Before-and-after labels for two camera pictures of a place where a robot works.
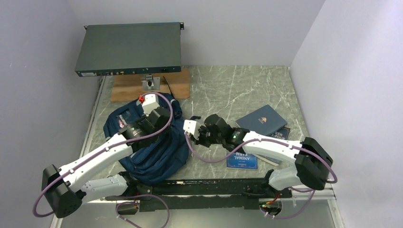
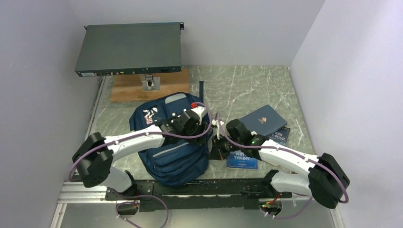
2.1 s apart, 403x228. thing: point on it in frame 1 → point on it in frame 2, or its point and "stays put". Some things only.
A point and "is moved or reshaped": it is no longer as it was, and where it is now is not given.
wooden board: (128, 88) stays put
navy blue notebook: (264, 121) stays put
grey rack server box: (130, 49) stays put
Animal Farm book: (242, 161) stays put
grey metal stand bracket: (151, 83) stays put
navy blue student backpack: (151, 161) is moved or reshaped
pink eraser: (122, 123) is moved or reshaped
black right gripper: (200, 141) → (217, 152)
